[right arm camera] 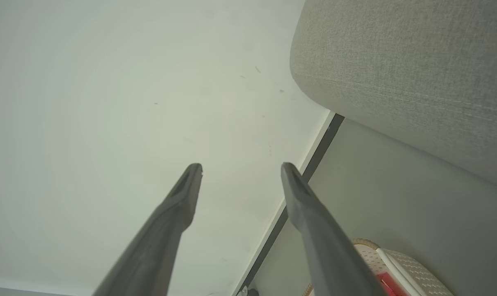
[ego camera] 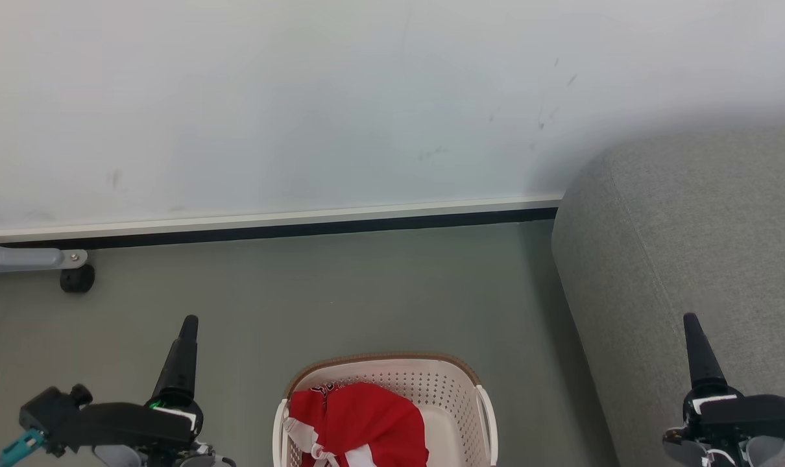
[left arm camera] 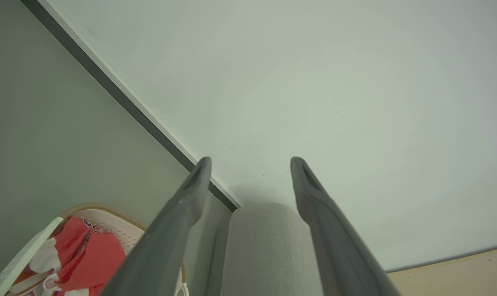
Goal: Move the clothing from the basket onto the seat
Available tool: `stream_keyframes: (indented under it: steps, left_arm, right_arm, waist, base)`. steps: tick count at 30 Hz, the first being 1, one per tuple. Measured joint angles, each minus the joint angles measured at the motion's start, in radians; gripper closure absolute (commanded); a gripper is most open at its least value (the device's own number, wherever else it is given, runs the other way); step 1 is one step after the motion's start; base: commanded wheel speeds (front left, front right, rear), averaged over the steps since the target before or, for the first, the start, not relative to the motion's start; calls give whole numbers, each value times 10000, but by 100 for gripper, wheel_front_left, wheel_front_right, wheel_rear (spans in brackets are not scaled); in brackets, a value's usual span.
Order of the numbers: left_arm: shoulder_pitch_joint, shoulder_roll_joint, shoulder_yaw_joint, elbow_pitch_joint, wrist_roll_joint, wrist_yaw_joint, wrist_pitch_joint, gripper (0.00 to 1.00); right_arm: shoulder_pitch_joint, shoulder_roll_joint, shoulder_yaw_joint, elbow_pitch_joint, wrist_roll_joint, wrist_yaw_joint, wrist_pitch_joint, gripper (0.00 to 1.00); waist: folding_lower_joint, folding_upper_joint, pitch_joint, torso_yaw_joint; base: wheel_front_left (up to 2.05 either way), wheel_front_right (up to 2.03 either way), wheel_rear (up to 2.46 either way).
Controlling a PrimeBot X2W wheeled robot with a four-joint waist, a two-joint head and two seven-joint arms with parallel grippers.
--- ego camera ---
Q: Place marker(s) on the cream plastic laundry basket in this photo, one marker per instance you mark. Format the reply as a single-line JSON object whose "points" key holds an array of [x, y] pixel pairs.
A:
{"points": [[454, 402]]}

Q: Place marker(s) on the white and black baseboard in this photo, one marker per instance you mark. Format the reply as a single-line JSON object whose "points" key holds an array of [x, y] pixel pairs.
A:
{"points": [[301, 224]]}

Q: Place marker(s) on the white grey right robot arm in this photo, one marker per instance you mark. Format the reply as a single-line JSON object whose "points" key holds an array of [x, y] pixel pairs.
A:
{"points": [[765, 453]]}

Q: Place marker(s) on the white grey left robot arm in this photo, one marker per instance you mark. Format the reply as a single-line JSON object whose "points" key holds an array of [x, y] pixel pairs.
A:
{"points": [[198, 459]]}

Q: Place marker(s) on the black caster wheel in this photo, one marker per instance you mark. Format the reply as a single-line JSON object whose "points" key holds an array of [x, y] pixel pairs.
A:
{"points": [[77, 279]]}

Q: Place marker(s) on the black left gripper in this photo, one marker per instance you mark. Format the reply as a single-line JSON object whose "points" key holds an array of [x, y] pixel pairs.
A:
{"points": [[188, 421]]}

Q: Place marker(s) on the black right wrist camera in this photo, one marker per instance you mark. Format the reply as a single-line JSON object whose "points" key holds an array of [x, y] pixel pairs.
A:
{"points": [[762, 412]]}

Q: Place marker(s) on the grey metal furniture leg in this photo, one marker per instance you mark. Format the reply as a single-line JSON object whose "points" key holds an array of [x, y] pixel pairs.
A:
{"points": [[16, 258]]}

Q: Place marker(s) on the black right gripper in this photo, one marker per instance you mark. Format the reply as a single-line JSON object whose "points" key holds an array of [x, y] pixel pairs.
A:
{"points": [[694, 428]]}

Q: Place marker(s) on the grey fabric sofa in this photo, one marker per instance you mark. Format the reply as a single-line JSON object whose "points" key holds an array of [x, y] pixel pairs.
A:
{"points": [[684, 246]]}

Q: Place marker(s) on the red and white garment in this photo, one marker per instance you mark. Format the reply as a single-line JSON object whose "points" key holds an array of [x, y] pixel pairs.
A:
{"points": [[366, 421]]}

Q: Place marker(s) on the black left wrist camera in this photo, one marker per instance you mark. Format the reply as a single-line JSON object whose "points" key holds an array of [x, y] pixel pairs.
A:
{"points": [[107, 421]]}

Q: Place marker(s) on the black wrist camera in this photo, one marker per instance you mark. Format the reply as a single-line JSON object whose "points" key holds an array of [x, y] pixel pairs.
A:
{"points": [[762, 412], [107, 421]]}

